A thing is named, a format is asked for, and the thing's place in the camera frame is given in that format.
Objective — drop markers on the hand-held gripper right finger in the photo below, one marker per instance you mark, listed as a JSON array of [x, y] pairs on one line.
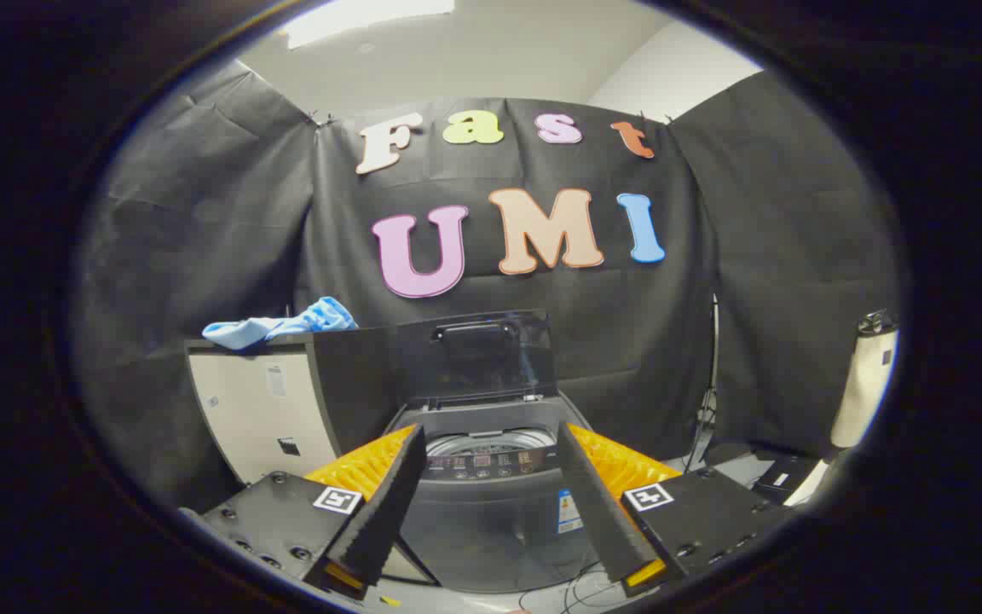
[[597, 512]]

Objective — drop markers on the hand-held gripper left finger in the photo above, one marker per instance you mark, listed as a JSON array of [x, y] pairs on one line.
[[389, 512]]

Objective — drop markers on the grey washing machine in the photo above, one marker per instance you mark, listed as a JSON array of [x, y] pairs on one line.
[[491, 520]]

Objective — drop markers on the light blue cloth garment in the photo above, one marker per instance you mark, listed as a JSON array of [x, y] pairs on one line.
[[286, 325]]

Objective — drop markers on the grey and white cabinet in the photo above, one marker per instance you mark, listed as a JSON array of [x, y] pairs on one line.
[[252, 409]]

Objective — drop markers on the thin metal stand pole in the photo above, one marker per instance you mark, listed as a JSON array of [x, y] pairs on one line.
[[711, 384]]

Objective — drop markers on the black box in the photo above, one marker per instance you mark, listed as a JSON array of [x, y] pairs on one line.
[[785, 479]]

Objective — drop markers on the black backdrop cloth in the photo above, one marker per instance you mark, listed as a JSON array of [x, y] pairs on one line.
[[491, 341]]

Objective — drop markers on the ceiling light panel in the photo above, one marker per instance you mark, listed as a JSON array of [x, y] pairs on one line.
[[355, 19]]

